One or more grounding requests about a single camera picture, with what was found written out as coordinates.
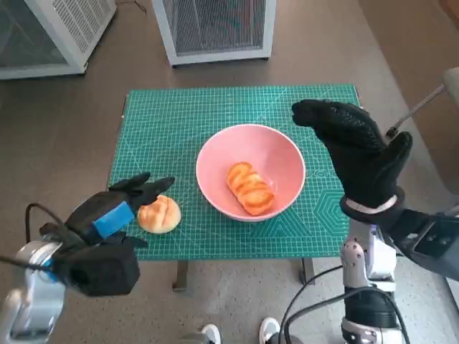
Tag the round bread bun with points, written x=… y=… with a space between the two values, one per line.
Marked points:
x=161 y=216

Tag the pink bowl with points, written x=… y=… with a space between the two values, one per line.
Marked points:
x=279 y=157

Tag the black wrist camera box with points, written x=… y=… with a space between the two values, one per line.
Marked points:
x=104 y=268
x=430 y=240

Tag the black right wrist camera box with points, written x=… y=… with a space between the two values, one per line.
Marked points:
x=430 y=240

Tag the white desk panel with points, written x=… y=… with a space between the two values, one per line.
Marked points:
x=453 y=290

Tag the green cutting mat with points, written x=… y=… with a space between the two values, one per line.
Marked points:
x=215 y=104

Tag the robot right hand black glove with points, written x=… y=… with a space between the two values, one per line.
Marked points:
x=362 y=157

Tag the robot left white shoe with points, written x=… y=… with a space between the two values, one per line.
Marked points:
x=211 y=333

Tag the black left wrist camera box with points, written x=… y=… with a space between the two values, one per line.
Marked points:
x=104 y=268

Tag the large white mesh cabinet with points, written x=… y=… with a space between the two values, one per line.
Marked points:
x=86 y=21

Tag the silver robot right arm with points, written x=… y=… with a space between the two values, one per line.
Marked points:
x=353 y=258

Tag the robot left hand blue tape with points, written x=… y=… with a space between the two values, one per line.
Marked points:
x=89 y=215

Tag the small white mesh cabinet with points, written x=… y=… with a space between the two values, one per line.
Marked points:
x=215 y=55

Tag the robot white shoe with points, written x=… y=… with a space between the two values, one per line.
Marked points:
x=269 y=328
x=211 y=333

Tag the long braided bread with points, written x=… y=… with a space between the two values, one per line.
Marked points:
x=251 y=190

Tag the grey office chair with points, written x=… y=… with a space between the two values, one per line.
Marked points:
x=452 y=80

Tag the robot right white shoe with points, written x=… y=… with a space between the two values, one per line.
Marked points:
x=269 y=328

